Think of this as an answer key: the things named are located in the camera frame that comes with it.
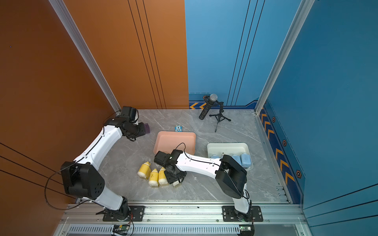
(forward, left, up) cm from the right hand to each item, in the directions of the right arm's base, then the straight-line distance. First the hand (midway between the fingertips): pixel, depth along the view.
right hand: (173, 179), depth 80 cm
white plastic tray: (+22, -35, -5) cm, 41 cm away
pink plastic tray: (+29, +8, -5) cm, 30 cm away
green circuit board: (-21, +24, -7) cm, 33 cm away
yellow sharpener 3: (-1, +5, +2) cm, 6 cm away
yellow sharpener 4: (-4, -2, +6) cm, 8 cm away
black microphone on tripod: (+43, -21, +18) cm, 52 cm away
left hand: (+25, +18, +13) cm, 33 cm away
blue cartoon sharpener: (+37, 0, -2) cm, 37 cm away
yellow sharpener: (+4, +16, +1) cm, 17 cm away
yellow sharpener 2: (-1, +10, +2) cm, 10 cm away
